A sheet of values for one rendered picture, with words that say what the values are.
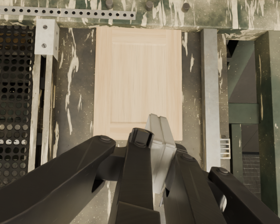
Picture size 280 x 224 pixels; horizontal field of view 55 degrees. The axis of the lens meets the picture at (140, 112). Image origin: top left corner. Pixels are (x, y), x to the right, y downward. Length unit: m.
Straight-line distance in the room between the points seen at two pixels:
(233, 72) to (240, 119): 0.37
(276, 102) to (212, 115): 0.23
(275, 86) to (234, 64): 0.34
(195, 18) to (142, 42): 0.21
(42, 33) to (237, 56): 0.85
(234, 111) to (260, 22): 0.34
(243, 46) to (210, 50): 0.31
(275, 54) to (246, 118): 0.25
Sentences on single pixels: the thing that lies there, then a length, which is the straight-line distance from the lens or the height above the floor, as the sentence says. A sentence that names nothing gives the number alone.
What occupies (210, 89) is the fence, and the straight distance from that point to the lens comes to 0.99.
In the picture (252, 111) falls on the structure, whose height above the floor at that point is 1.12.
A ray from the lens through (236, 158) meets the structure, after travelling 1.10.
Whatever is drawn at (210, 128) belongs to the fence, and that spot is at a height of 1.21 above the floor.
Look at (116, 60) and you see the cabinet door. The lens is 0.99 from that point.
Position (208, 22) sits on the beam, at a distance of 1.06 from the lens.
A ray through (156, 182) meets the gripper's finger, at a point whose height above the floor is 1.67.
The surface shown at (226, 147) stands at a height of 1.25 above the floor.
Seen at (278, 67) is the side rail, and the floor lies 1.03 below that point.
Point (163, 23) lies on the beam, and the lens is 1.02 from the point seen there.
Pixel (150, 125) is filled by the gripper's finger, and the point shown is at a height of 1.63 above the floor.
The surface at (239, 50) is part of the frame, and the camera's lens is 1.32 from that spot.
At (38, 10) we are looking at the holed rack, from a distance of 1.05.
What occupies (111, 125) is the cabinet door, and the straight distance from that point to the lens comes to 0.94.
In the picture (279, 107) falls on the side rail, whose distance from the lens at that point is 1.08.
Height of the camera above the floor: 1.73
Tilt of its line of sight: 37 degrees down
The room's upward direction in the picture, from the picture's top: 178 degrees clockwise
